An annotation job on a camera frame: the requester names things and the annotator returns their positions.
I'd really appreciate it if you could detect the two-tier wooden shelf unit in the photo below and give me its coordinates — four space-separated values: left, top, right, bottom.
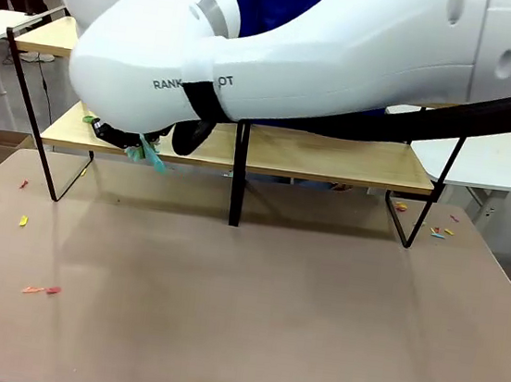
225 77 473 254
0 0 263 227

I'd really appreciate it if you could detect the large white table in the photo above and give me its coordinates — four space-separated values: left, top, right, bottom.
372 102 511 228

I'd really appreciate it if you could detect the black floor cable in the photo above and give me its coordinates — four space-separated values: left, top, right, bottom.
29 55 64 131

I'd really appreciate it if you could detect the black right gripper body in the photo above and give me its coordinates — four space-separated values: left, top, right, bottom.
91 114 175 154

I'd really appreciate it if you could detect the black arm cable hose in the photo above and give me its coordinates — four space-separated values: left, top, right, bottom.
168 37 511 196

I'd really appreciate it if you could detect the white shoe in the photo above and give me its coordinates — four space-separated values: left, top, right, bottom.
18 48 56 67

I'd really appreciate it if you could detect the person in blue jacket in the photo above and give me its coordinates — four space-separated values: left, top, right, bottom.
213 0 401 197

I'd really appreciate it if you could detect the black hose strap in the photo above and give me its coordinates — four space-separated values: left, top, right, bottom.
179 76 236 127

